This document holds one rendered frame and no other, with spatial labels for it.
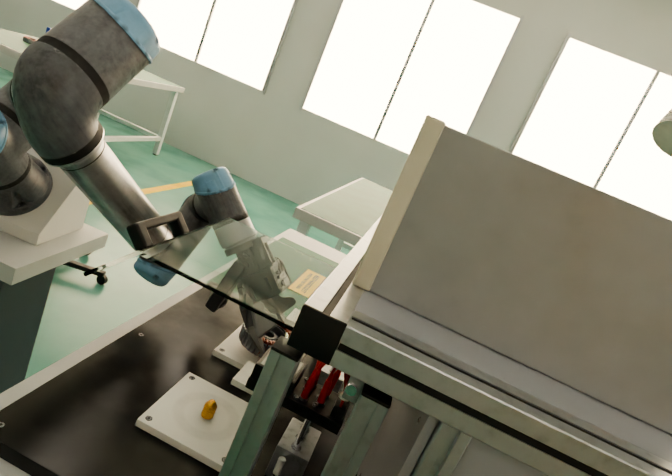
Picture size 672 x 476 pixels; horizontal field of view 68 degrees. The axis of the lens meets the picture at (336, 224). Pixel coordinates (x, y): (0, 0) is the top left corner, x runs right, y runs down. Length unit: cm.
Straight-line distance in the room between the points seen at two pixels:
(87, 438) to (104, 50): 52
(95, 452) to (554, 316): 59
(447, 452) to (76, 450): 47
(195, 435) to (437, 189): 50
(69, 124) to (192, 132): 533
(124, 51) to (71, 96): 10
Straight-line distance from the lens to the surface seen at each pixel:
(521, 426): 51
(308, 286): 66
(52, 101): 77
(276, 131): 569
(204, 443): 81
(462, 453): 52
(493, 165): 55
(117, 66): 81
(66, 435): 79
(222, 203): 96
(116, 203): 89
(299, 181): 563
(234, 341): 105
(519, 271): 57
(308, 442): 81
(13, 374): 158
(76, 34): 80
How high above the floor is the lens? 131
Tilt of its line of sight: 14 degrees down
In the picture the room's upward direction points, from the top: 23 degrees clockwise
